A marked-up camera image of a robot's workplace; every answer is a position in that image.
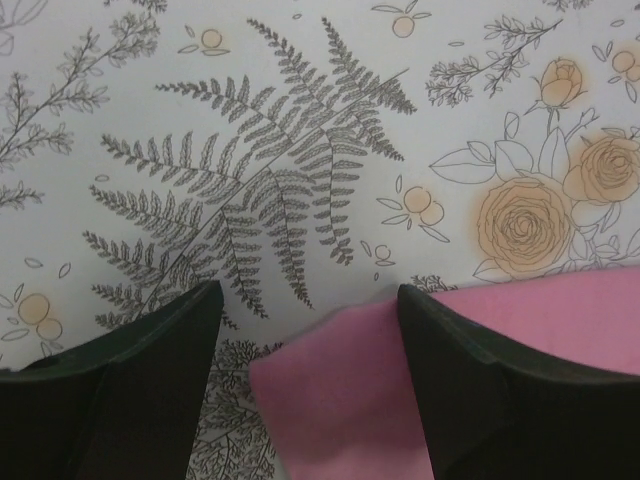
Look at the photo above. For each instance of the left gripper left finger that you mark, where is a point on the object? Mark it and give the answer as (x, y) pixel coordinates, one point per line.
(125, 405)

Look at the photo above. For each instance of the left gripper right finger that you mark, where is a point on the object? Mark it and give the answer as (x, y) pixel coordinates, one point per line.
(494, 408)

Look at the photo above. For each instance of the pink t shirt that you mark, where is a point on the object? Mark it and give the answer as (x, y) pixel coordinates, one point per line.
(338, 402)

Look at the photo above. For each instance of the floral patterned table mat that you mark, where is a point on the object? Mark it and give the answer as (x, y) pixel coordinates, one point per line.
(305, 153)

